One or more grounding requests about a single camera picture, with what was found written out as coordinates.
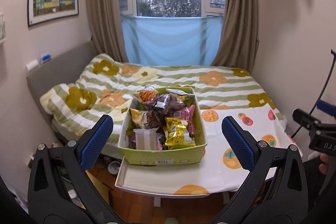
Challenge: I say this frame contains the brown right curtain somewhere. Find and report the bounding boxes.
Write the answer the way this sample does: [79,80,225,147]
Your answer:
[211,0,259,73]

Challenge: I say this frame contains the dark purple snack bag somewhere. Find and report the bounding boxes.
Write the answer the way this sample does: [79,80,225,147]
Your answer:
[143,94,186,114]

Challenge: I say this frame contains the brown curtain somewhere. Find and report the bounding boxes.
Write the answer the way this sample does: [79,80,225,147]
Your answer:
[211,0,259,73]
[86,0,128,63]

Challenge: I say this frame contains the white grey snack bag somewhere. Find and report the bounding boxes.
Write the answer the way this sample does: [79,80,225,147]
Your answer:
[166,88,194,102]

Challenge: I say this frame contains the floral striped quilt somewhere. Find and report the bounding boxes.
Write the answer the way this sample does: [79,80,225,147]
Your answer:
[39,53,277,146]

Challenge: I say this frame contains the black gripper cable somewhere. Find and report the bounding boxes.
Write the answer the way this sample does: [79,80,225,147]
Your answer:
[290,48,336,139]

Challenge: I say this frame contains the green storage box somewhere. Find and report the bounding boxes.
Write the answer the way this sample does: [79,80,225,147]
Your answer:
[118,86,207,166]

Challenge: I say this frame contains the blue window cloth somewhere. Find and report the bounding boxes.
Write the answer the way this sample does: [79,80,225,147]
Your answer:
[121,15,223,66]

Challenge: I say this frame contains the grey headboard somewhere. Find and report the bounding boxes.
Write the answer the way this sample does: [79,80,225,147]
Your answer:
[25,40,100,135]

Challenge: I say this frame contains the cheese stick snack bag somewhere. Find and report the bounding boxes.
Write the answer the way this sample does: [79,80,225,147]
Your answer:
[139,86,159,102]

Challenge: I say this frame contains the brown left curtain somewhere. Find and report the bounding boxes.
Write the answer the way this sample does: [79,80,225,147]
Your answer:
[86,0,128,63]

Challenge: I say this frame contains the blue white object on headboard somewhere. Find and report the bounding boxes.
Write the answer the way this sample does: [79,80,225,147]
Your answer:
[39,54,51,64]

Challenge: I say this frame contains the person's right hand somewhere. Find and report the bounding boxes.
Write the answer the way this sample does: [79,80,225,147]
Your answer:
[319,153,330,175]

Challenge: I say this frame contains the gold foil snack bag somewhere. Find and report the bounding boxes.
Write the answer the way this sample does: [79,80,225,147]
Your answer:
[165,117,196,149]

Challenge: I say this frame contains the yellow potato chip bag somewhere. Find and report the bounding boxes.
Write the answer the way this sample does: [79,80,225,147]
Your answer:
[130,108,161,129]

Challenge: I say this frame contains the pink striped snack bag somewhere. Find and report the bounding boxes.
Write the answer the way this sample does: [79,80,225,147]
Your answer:
[169,105,195,138]

